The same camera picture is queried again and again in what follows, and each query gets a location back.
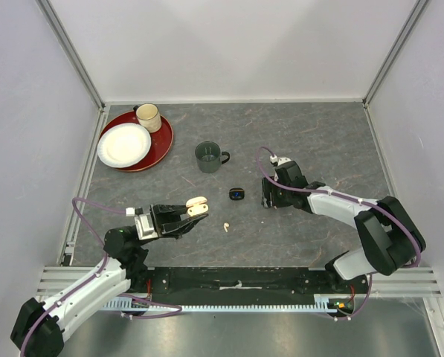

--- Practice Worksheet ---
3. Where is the white paper plate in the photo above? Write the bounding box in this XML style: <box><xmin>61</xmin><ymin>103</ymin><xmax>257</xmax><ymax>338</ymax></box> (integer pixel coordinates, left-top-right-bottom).
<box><xmin>97</xmin><ymin>123</ymin><xmax>152</xmax><ymax>168</ymax></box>

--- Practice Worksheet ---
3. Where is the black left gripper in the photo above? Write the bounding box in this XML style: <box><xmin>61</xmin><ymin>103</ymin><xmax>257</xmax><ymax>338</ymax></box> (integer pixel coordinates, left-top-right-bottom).
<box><xmin>138</xmin><ymin>202</ymin><xmax>208</xmax><ymax>246</ymax></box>

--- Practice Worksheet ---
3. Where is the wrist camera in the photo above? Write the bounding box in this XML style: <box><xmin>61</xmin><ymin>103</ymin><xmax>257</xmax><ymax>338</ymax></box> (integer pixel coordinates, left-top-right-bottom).
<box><xmin>125</xmin><ymin>208</ymin><xmax>158</xmax><ymax>241</ymax></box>
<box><xmin>269</xmin><ymin>155</ymin><xmax>292</xmax><ymax>167</ymax></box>

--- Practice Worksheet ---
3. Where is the white earbud charging case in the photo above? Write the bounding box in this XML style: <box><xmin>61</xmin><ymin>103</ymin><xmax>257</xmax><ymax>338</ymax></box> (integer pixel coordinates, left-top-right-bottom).
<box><xmin>185</xmin><ymin>196</ymin><xmax>209</xmax><ymax>217</ymax></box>

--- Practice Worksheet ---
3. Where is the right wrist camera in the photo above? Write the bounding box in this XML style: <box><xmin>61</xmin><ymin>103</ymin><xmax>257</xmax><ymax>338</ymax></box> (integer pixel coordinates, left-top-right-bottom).
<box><xmin>269</xmin><ymin>155</ymin><xmax>292</xmax><ymax>167</ymax></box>

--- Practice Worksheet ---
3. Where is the black glossy charging case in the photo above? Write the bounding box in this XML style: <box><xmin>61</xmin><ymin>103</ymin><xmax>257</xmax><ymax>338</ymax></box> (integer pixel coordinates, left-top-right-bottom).
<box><xmin>228</xmin><ymin>187</ymin><xmax>245</xmax><ymax>201</ymax></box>

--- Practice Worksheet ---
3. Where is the dark green mug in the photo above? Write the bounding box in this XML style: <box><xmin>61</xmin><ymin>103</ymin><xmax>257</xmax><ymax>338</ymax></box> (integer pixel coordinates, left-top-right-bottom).
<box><xmin>194</xmin><ymin>141</ymin><xmax>231</xmax><ymax>174</ymax></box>

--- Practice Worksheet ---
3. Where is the red round tray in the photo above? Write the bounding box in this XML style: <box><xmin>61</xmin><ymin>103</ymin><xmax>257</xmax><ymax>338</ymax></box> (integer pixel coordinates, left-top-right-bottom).
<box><xmin>99</xmin><ymin>112</ymin><xmax>174</xmax><ymax>172</ymax></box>

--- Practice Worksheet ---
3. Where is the grey slotted cable duct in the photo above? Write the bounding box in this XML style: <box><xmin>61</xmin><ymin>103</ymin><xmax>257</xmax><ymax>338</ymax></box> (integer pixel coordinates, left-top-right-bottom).
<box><xmin>100</xmin><ymin>296</ymin><xmax>355</xmax><ymax>314</ymax></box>

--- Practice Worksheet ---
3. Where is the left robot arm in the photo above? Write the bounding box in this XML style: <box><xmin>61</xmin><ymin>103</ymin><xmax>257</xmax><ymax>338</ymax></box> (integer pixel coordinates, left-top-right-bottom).
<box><xmin>10</xmin><ymin>196</ymin><xmax>208</xmax><ymax>356</ymax></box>

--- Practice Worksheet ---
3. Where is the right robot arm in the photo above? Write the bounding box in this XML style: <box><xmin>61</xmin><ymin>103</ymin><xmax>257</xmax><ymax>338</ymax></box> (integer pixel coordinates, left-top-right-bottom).
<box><xmin>262</xmin><ymin>155</ymin><xmax>426</xmax><ymax>293</ymax></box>

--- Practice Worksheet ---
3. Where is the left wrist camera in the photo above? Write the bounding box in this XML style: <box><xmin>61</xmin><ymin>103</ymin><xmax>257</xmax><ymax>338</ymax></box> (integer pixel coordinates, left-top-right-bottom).
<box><xmin>125</xmin><ymin>208</ymin><xmax>158</xmax><ymax>241</ymax></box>

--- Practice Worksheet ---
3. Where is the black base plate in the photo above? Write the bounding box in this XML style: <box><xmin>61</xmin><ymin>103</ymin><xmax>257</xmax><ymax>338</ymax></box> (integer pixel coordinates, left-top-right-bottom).
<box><xmin>129</xmin><ymin>267</ymin><xmax>368</xmax><ymax>306</ymax></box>

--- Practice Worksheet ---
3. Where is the cream ceramic cup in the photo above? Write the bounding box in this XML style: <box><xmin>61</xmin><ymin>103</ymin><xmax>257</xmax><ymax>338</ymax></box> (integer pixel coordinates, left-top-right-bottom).
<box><xmin>133</xmin><ymin>103</ymin><xmax>161</xmax><ymax>133</ymax></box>

